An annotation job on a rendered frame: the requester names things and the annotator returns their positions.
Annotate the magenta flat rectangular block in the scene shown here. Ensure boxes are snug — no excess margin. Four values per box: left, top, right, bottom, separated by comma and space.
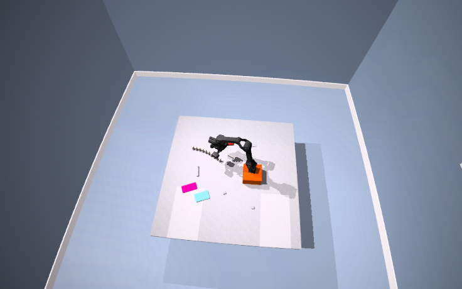
181, 183, 197, 193

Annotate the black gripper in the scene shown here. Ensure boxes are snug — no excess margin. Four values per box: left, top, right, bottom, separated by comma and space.
212, 143, 228, 158

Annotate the light blue rectangular block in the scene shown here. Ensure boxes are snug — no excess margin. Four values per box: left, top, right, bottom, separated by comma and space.
195, 191, 210, 202

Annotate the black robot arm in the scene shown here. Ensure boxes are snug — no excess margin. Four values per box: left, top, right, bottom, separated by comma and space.
208, 134, 257, 174

